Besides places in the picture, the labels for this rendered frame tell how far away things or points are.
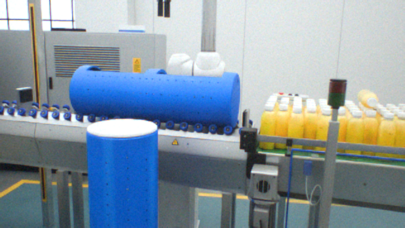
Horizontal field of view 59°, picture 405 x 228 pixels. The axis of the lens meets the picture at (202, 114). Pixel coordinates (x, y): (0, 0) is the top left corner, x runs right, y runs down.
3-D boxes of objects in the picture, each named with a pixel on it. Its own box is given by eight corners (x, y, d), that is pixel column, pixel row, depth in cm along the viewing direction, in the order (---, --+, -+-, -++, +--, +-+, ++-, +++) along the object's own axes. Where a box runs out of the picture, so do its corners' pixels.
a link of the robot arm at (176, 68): (170, 83, 253) (169, 52, 247) (195, 83, 251) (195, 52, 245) (164, 87, 238) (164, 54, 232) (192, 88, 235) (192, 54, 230)
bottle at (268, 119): (262, 144, 173) (264, 106, 169) (276, 147, 170) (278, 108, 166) (256, 147, 167) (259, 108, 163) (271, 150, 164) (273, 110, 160)
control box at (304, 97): (271, 109, 211) (273, 92, 209) (307, 112, 206) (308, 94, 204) (270, 113, 202) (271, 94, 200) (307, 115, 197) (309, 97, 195)
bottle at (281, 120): (283, 149, 165) (286, 110, 162) (270, 146, 170) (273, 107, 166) (290, 146, 171) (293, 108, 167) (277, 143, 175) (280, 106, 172)
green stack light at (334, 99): (326, 103, 139) (327, 90, 138) (343, 104, 137) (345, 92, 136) (327, 106, 133) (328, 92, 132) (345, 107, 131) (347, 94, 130)
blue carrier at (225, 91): (98, 109, 220) (95, 63, 213) (239, 121, 198) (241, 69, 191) (70, 121, 193) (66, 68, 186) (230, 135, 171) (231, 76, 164)
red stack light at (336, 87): (327, 90, 138) (328, 80, 137) (345, 91, 136) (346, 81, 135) (328, 92, 132) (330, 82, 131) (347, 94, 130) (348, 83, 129)
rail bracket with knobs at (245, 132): (242, 147, 169) (243, 125, 167) (257, 148, 167) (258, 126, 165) (238, 152, 160) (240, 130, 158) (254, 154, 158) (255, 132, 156)
